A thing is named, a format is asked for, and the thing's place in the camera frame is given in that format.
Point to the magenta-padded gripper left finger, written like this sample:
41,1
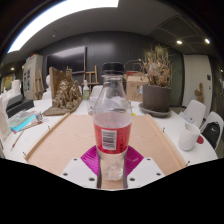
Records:
81,170

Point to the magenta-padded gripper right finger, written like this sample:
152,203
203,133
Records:
143,170

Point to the clear red-labelled plastic bottle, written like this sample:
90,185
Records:
112,133

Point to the beige wooden drawing board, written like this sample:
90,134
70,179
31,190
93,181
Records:
66,136

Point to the white ceramic cup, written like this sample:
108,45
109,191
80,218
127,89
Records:
188,136

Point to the grey plant pot saucer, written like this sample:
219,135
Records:
155,113

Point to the dried plant in grey pot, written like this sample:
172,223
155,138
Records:
156,96

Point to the golden brown sculpture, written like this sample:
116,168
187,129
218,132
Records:
66,95

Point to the blue plastic packet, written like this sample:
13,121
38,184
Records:
21,120

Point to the white plastic chair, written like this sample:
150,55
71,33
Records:
195,111
215,117

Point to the black flat device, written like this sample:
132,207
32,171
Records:
20,105

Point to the white plaster bust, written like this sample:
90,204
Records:
47,86

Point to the wooden easel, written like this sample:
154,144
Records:
90,76

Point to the brown wooden figure sculpture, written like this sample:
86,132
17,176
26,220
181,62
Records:
199,93

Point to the white cabinet with pictures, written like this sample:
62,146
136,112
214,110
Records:
31,76

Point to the round ceiling spotlight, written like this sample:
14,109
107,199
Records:
179,42
207,41

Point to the long white ceiling light panel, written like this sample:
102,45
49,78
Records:
66,13

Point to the black wall screen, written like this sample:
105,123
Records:
66,60

